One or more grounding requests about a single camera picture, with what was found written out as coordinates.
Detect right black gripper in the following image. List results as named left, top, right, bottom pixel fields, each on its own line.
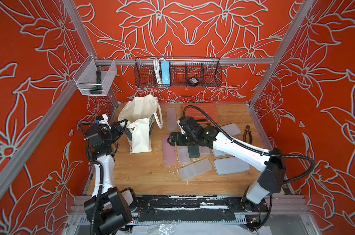
left=168, top=129, right=199, bottom=145

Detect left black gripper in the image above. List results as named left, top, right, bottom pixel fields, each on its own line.
left=103, top=119, right=126, bottom=147

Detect pink pencil case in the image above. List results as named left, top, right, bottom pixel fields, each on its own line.
left=162, top=135, right=176, bottom=165

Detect dark green pencil case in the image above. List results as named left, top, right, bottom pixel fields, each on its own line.
left=188, top=146, right=200, bottom=159

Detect white canvas tote bag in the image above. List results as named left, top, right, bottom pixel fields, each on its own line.
left=118, top=94, right=163, bottom=154

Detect grey pencil case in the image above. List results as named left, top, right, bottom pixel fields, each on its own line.
left=212, top=149, right=230, bottom=157
left=214, top=157, right=250, bottom=175
left=221, top=123, right=241, bottom=137

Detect translucent plastic pencil box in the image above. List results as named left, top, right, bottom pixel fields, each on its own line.
left=199, top=146, right=210, bottom=156

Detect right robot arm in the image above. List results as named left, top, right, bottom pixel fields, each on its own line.
left=167, top=105, right=315, bottom=233

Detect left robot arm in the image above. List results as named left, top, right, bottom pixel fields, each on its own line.
left=78, top=114, right=138, bottom=235

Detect orange plastic tool case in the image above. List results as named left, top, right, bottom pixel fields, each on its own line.
left=182, top=103, right=219, bottom=124

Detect dark green flashlight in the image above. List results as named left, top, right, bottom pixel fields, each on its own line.
left=89, top=70, right=103, bottom=95

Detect light blue box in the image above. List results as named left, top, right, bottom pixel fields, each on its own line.
left=161, top=61, right=171, bottom=87

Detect orange black pliers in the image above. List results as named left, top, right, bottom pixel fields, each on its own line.
left=243, top=125, right=253, bottom=145

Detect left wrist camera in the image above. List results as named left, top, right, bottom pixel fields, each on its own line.
left=94, top=114, right=109, bottom=126

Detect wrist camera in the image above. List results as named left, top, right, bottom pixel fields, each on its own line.
left=178, top=117, right=203, bottom=136
left=94, top=114, right=109, bottom=126

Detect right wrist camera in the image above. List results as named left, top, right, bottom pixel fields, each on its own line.
left=178, top=117, right=203, bottom=136

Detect clear acrylic wall box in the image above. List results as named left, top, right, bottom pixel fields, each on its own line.
left=73, top=55, right=118, bottom=97

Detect black wire wall basket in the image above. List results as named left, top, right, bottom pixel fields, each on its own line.
left=134, top=56, right=223, bottom=88

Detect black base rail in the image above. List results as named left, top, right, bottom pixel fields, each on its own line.
left=130, top=195, right=269, bottom=225

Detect white coiled cable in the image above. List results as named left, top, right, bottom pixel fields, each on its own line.
left=153, top=58, right=162, bottom=86

